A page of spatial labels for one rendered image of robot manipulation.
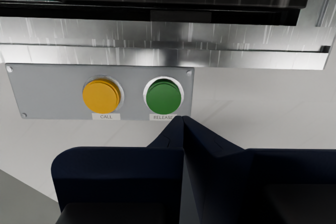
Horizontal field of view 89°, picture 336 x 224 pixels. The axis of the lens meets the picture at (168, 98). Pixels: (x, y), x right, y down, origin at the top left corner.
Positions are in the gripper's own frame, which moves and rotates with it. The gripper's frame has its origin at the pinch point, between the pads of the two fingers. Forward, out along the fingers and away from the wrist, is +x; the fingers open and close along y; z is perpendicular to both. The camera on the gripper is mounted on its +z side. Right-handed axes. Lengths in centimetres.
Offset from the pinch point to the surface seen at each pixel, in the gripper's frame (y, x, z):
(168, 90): 0.6, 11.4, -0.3
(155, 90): 2.0, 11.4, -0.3
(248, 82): -14.0, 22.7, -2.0
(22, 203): 128, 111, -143
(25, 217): 131, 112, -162
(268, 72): -17.2, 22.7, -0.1
